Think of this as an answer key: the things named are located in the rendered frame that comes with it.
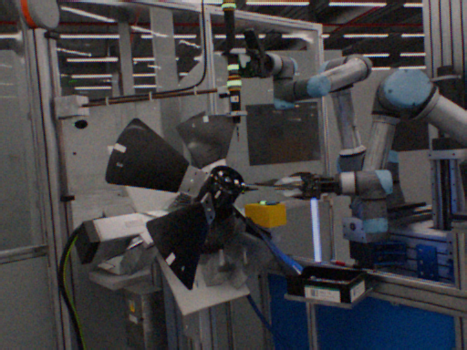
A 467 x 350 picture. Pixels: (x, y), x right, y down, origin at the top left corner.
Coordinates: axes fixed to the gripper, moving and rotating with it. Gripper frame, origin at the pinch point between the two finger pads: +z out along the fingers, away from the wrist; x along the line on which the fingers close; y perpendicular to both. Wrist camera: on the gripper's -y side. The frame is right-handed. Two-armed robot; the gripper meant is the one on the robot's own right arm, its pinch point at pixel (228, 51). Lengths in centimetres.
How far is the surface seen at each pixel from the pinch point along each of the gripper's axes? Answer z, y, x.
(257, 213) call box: -37, 59, 23
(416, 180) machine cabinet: -414, 78, 93
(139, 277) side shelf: 9, 78, 45
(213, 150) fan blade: 0.5, 31.7, 9.2
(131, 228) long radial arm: 34, 53, 13
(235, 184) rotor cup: 7.1, 42.8, -5.3
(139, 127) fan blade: 25.7, 22.9, 16.1
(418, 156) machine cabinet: -418, 51, 91
